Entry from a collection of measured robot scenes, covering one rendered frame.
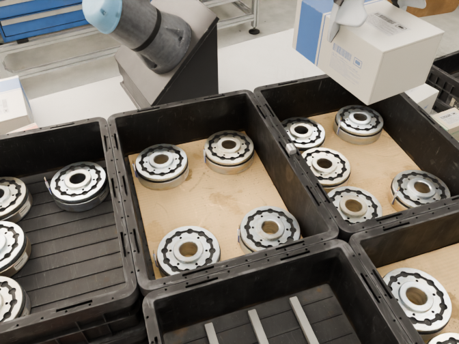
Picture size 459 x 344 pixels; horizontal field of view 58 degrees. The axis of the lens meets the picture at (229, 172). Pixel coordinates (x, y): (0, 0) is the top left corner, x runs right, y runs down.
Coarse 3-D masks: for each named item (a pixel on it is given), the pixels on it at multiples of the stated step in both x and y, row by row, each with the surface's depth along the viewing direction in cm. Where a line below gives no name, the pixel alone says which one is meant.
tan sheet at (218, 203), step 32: (192, 160) 86; (256, 160) 86; (160, 192) 80; (192, 192) 80; (224, 192) 80; (256, 192) 80; (160, 224) 75; (192, 224) 75; (224, 224) 75; (224, 256) 70
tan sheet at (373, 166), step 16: (336, 112) 98; (336, 144) 90; (352, 144) 90; (368, 144) 90; (384, 144) 90; (352, 160) 86; (368, 160) 86; (384, 160) 86; (400, 160) 86; (352, 176) 83; (368, 176) 83; (384, 176) 83; (384, 192) 80; (384, 208) 77
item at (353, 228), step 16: (304, 80) 89; (320, 80) 90; (256, 96) 85; (400, 96) 85; (272, 112) 81; (416, 112) 82; (432, 128) 79; (304, 160) 72; (320, 192) 66; (336, 208) 64; (416, 208) 64; (432, 208) 64; (368, 224) 62; (384, 224) 62
